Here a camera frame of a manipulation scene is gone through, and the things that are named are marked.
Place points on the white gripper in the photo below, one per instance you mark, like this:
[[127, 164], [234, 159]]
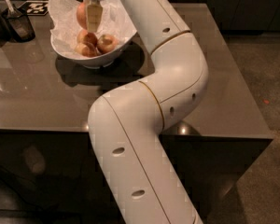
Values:
[[94, 13]]

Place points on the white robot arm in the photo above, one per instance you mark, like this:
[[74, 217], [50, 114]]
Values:
[[125, 123]]

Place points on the white bowl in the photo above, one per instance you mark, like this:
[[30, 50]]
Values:
[[101, 60]]

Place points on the hidden back apple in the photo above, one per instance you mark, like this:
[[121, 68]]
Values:
[[86, 38]]

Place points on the front left yellow-red apple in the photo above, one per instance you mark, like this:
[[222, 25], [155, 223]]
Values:
[[87, 50]]

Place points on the white tissue paper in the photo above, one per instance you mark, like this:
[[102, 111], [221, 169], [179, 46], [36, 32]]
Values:
[[115, 21]]

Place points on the black white marker tag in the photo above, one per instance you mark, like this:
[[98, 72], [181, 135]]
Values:
[[35, 8]]

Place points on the dark container with scoop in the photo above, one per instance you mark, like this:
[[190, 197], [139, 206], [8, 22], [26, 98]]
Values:
[[18, 23]]

